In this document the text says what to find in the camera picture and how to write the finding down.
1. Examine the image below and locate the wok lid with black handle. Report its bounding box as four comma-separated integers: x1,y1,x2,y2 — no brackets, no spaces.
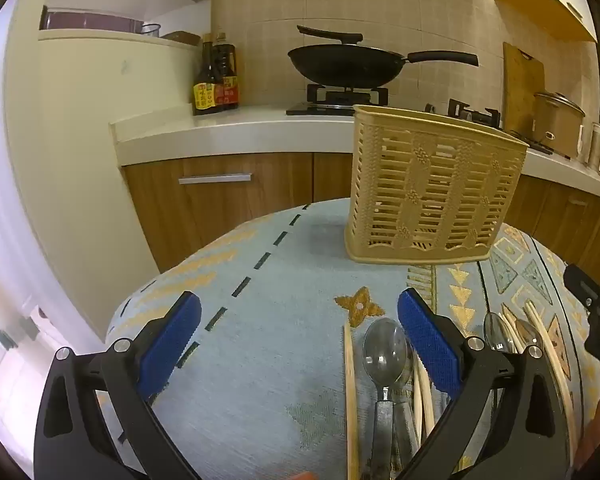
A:
296,25,363,44

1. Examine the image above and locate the beige plastic utensil basket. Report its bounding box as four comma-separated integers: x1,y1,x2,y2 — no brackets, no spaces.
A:
344,104,530,264

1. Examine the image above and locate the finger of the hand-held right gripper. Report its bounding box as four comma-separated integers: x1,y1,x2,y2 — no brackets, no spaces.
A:
564,262,600,312

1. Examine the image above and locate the wooden cutting board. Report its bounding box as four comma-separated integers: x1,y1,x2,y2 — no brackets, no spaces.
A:
502,41,546,133

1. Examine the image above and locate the black wok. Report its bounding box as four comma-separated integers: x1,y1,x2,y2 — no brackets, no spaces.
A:
287,45,480,88

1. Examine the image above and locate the metal drawer handle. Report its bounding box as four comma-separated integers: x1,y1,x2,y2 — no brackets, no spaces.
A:
178,172,252,186

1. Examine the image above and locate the beige rice cooker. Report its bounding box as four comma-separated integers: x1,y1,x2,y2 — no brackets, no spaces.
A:
532,91,586,159

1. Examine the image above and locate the yellow label sauce bottle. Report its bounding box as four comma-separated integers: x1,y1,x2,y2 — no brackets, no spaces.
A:
193,34,224,116

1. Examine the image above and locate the brown box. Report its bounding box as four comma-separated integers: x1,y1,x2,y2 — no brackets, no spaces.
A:
161,31,202,47

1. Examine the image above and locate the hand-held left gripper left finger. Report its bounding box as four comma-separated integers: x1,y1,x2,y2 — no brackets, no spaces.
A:
32,290,203,480

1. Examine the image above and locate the red label sauce bottle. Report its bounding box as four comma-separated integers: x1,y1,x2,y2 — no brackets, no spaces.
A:
214,32,241,111

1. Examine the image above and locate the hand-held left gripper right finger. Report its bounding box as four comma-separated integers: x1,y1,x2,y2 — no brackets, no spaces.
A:
397,288,571,480

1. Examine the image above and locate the black gas stove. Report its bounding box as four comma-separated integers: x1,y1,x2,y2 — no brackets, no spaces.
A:
286,85,556,156

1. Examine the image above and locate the wooden chopstick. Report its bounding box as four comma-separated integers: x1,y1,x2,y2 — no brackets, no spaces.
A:
420,367,437,433
411,360,427,441
529,300,556,356
500,310,526,354
524,302,579,466
342,325,360,480

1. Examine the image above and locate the blue patterned tablecloth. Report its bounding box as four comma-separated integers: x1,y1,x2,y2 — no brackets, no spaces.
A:
105,197,600,480

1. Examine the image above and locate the large metal spoon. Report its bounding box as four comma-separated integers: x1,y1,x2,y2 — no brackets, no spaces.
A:
361,317,411,480

